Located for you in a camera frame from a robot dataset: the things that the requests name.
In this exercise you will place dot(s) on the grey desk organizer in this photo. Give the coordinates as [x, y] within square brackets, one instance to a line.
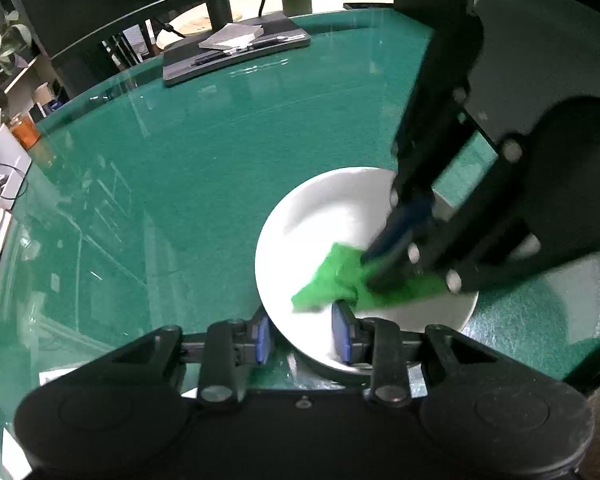
[2, 160]

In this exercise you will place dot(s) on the grey sticky note pad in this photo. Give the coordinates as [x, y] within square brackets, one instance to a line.
[230, 36]

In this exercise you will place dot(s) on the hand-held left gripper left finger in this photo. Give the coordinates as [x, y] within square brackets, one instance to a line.
[262, 340]

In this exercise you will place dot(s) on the potted green plant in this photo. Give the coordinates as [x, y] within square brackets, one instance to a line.
[0, 45]

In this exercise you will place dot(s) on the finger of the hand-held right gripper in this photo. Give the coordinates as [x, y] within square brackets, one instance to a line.
[460, 245]
[430, 135]

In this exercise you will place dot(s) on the white dotted bowl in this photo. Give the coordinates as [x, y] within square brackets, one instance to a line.
[320, 220]

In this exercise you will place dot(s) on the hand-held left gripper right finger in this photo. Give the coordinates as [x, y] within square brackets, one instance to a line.
[341, 335]

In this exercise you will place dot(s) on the green cleaning cloth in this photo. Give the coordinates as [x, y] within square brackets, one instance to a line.
[335, 280]

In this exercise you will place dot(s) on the black pen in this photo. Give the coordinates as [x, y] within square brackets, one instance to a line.
[272, 40]

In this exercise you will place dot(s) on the orange metal canister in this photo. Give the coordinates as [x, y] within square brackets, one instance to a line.
[25, 130]

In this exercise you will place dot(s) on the black monitor stand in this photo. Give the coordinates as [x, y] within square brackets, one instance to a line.
[220, 60]

